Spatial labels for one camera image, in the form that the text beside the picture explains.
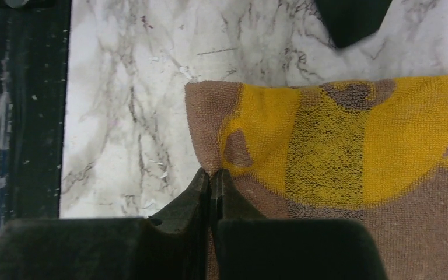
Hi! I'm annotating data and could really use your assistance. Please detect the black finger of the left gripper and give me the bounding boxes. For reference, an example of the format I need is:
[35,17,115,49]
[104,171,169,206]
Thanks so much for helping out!
[314,0,392,48]

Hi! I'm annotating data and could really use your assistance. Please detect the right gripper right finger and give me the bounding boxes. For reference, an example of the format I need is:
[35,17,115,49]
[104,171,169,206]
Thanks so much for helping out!
[210,169,387,279]

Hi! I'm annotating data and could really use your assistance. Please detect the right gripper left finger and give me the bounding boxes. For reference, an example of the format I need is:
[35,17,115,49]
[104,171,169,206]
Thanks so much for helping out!
[0,170,209,279]

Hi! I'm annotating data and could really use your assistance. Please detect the yellow towel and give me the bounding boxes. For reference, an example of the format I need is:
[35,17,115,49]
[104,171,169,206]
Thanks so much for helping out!
[185,75,448,279]

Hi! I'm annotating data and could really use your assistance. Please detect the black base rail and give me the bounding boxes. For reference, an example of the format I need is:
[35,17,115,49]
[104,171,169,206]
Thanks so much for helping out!
[0,1,72,229]

